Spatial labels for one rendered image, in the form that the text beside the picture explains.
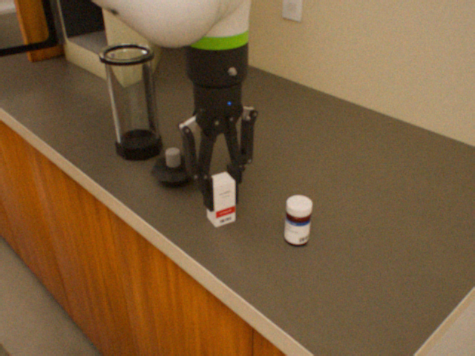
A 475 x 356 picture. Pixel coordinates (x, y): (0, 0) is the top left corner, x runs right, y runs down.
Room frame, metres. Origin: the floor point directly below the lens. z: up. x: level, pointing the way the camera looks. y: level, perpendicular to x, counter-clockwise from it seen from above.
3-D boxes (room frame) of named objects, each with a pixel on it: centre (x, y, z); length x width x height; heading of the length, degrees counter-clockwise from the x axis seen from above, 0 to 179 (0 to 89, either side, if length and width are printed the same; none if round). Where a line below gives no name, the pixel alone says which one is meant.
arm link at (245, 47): (0.69, 0.04, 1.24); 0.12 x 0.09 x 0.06; 29
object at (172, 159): (0.82, 0.13, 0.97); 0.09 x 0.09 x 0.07
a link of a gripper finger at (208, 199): (0.68, 0.05, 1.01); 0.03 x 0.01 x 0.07; 29
